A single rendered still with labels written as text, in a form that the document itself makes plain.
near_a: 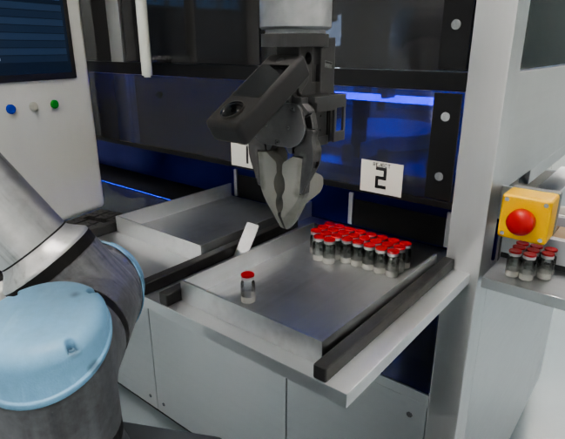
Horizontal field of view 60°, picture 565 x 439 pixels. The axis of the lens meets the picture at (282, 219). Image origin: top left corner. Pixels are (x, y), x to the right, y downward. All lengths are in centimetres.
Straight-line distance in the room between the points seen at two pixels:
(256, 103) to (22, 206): 28
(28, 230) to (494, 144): 66
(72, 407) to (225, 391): 102
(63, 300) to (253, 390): 93
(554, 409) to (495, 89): 153
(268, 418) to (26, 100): 100
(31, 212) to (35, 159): 79
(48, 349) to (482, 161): 67
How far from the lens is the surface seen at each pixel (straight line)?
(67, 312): 50
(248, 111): 47
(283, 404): 133
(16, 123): 135
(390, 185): 92
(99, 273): 60
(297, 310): 74
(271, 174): 56
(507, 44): 83
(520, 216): 82
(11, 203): 60
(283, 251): 93
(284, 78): 50
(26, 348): 47
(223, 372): 145
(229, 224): 108
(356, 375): 62
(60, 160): 143
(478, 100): 84
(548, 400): 221
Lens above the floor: 125
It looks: 19 degrees down
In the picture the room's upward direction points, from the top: straight up
